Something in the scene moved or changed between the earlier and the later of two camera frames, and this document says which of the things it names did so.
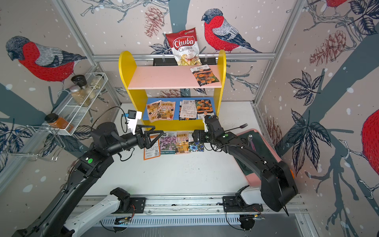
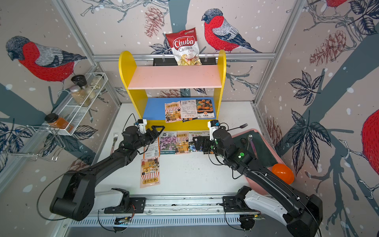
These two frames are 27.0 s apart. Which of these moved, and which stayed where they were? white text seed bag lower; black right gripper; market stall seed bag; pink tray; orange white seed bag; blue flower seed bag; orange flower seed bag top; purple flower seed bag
Moved: orange flower seed bag top; black right gripper
Stayed: blue flower seed bag; white text seed bag lower; market stall seed bag; purple flower seed bag; orange white seed bag; pink tray
